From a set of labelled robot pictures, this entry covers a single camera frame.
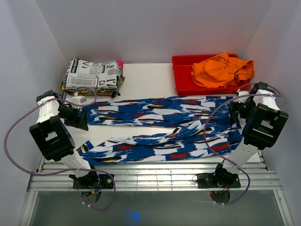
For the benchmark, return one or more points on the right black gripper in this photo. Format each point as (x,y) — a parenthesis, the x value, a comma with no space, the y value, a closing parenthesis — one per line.
(234,107)

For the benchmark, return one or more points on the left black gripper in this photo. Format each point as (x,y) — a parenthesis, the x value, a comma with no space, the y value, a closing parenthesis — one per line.
(81,122)

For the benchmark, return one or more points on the blue white patterned trousers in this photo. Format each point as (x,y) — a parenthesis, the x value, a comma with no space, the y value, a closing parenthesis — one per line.
(161,129)

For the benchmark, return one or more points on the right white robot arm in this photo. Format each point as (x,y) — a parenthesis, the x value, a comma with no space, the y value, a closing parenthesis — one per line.
(264,122)

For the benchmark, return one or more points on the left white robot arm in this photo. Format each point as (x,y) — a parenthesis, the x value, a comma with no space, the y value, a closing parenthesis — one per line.
(54,140)

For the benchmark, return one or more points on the orange trousers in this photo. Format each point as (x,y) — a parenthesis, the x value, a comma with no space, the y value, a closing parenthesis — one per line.
(222,71)

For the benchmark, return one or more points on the newspaper print folded trousers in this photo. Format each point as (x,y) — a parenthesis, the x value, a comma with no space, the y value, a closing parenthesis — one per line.
(98,76)

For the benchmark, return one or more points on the red plastic tray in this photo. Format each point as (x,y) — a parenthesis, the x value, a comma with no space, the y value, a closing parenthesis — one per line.
(185,86)

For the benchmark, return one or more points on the pink folded garment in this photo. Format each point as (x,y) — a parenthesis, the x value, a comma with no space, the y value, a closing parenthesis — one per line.
(120,63)

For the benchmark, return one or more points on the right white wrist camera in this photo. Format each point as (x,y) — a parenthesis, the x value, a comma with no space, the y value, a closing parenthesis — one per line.
(242,96)

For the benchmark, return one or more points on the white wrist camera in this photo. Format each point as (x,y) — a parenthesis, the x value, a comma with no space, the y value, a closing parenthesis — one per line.
(242,96)
(77,99)

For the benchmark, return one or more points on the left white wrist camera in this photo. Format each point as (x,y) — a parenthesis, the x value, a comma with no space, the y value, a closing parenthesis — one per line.
(77,99)

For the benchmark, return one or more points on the aluminium frame rail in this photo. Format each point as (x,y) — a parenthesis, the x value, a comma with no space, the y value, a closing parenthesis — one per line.
(158,176)

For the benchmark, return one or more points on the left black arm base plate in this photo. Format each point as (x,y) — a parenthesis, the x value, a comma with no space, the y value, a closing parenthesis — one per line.
(105,183)

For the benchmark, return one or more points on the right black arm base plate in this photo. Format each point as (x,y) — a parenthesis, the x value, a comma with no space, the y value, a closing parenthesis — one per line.
(212,180)

